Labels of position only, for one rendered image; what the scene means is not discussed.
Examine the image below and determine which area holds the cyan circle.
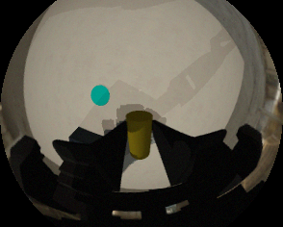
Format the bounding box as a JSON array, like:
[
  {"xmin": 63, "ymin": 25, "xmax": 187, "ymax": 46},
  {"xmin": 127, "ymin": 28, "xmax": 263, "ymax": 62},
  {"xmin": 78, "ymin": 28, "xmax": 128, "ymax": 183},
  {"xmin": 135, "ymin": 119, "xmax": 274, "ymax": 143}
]
[{"xmin": 90, "ymin": 85, "xmax": 109, "ymax": 107}]

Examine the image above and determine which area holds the yellow cylinder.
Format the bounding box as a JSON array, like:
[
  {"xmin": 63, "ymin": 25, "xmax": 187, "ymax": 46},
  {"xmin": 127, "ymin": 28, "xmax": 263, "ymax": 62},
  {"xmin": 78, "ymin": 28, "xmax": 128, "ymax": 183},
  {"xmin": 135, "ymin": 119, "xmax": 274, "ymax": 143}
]
[{"xmin": 126, "ymin": 112, "xmax": 153, "ymax": 159}]

